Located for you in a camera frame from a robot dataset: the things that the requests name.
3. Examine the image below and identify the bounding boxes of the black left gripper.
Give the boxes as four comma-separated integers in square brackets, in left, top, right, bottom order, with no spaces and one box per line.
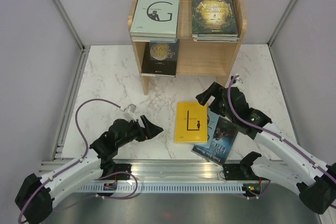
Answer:
[117,114,163,147]

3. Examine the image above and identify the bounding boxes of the light blue paperback book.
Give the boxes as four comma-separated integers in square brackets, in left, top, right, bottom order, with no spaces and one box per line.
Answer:
[207,108,219,144]

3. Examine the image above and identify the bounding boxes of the yellow paperback book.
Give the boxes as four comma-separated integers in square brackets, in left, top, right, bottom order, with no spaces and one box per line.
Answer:
[174,101,207,144]

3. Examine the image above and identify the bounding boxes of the dark Wuthering Heights book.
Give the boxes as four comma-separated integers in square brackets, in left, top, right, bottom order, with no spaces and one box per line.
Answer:
[191,116,238,167]

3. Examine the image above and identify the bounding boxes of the purple Robinson Crusoe book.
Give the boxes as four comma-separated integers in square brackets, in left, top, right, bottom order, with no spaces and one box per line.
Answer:
[193,35,239,42]

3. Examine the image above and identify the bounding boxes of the black Moon and Sixpence book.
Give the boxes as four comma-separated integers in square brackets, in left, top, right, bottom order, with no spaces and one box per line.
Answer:
[140,40,180,78]

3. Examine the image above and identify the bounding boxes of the green Alice Wonderland book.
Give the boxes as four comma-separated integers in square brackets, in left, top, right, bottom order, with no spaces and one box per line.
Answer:
[191,0,239,37]

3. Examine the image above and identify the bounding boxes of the blue 20000 Leagues book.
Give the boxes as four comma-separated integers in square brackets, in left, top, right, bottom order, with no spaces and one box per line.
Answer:
[131,36,178,43]

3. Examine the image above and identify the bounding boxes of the pale green Gatsby book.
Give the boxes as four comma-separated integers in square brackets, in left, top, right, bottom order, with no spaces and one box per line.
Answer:
[130,0,180,39]

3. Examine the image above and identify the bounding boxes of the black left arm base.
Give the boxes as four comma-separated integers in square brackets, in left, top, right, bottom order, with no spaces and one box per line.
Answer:
[102,163,132,182]

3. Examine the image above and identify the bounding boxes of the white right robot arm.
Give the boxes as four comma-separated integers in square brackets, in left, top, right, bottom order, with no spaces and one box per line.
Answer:
[196,82,335,215]

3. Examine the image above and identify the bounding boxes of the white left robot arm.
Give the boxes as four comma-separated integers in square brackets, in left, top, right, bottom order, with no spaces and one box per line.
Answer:
[15,115,163,223]

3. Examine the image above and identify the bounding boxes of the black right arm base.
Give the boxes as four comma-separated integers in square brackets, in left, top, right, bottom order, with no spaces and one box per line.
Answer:
[223,163,259,181]

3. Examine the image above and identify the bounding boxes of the wooden two-tier shelf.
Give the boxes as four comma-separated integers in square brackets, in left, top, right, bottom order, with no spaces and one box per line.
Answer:
[128,0,247,86]

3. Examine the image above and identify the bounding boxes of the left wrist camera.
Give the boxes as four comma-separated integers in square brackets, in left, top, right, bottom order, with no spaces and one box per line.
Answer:
[119,104,137,121]

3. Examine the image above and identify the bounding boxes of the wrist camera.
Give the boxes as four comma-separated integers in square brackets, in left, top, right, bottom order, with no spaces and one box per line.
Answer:
[119,104,137,121]
[230,74,243,87]

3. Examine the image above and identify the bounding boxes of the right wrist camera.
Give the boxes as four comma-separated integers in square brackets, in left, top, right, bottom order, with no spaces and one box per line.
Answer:
[230,74,243,87]

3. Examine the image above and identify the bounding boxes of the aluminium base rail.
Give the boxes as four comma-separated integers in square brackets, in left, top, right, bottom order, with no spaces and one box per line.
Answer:
[36,159,323,183]

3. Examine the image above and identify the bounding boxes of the white slotted cable duct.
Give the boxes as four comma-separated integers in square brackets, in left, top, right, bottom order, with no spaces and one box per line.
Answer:
[78,182,247,194]

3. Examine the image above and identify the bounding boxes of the right aluminium frame post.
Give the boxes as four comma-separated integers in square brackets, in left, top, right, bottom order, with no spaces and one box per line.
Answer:
[267,0,314,48]

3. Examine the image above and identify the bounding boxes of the aluminium frame post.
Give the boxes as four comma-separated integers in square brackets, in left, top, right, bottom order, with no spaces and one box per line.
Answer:
[36,0,86,53]
[267,0,314,48]

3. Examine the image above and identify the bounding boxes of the left aluminium frame post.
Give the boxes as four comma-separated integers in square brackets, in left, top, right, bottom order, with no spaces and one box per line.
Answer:
[36,0,86,53]

